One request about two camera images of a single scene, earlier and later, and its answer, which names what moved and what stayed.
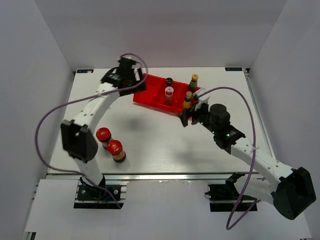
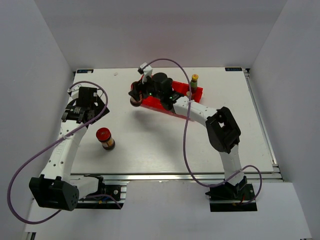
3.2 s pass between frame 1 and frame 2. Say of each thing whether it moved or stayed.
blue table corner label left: stayed
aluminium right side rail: stayed
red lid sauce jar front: moved
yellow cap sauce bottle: stayed
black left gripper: moved
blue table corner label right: stayed
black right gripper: moved
